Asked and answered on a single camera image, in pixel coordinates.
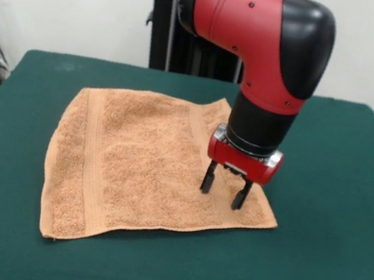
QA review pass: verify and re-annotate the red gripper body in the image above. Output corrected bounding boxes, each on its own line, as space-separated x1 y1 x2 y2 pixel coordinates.
202 121 288 190

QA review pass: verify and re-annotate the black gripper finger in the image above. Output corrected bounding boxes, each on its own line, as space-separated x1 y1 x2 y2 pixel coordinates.
230 177 255 213
198 157 221 196

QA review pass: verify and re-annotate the black robot pedestal with handle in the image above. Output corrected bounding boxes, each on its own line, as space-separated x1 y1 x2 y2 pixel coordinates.
126 0 291 90

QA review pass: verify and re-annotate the dark green table cloth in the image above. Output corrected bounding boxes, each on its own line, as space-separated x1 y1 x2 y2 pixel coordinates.
0 42 374 280

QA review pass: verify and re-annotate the orange terry towel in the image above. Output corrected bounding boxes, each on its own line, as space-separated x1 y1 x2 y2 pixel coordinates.
32 70 298 277

